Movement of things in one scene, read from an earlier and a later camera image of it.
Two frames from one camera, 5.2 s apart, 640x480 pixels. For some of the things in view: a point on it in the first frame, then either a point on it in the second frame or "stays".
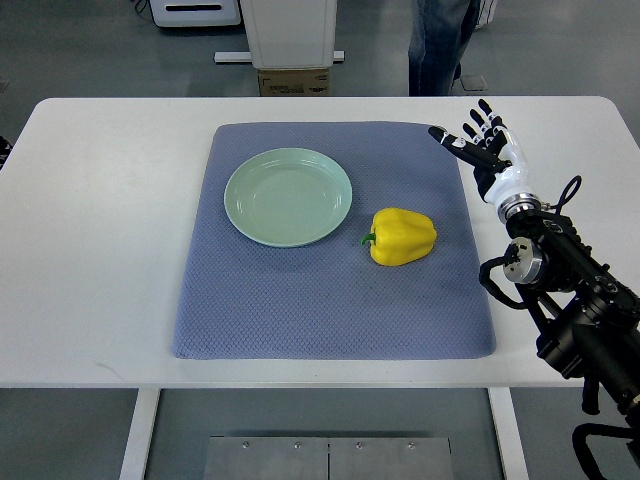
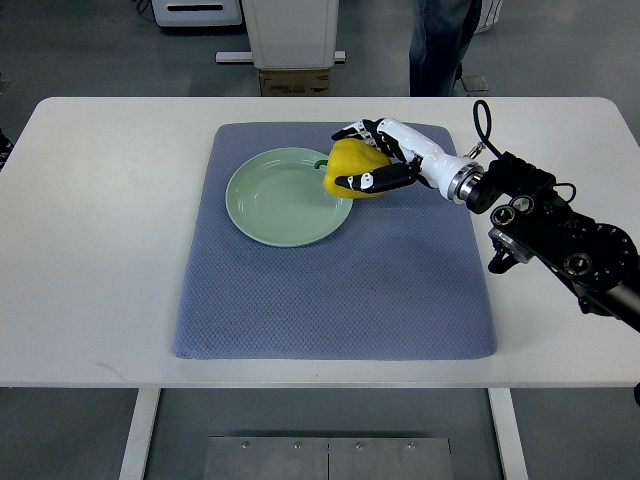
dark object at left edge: x=5 y=150 stays
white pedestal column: x=291 y=34 stays
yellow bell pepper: x=399 y=236 to x=347 y=157
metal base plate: x=328 y=458 stays
